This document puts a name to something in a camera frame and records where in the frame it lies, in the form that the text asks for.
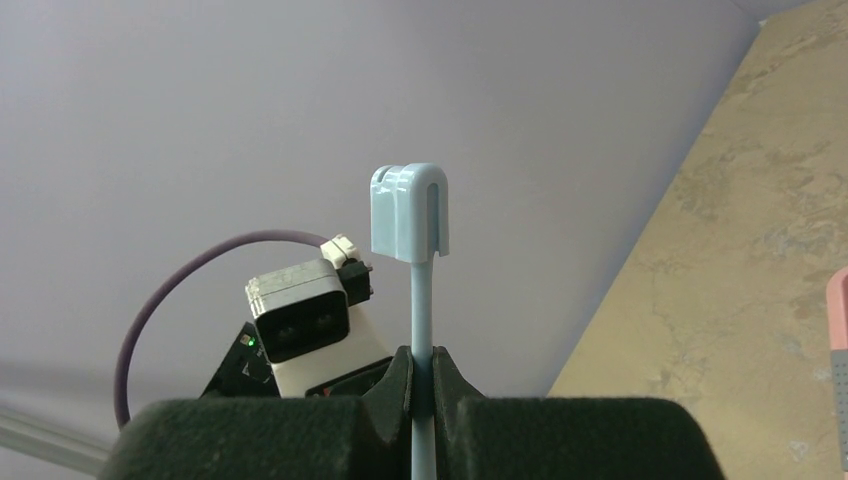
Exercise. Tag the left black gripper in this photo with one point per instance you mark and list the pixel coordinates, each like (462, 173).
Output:
(245, 372)

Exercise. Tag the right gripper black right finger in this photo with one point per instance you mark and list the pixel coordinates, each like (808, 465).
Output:
(479, 437)

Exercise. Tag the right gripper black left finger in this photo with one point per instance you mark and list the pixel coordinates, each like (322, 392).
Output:
(336, 437)

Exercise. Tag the light blue toothbrush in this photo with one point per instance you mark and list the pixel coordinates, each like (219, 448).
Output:
(409, 223)

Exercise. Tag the pink plastic basket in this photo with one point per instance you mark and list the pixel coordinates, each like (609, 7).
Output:
(836, 303)

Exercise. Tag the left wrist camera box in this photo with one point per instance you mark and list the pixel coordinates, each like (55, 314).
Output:
(310, 323)

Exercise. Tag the black aluminium base frame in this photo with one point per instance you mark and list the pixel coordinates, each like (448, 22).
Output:
(39, 439)

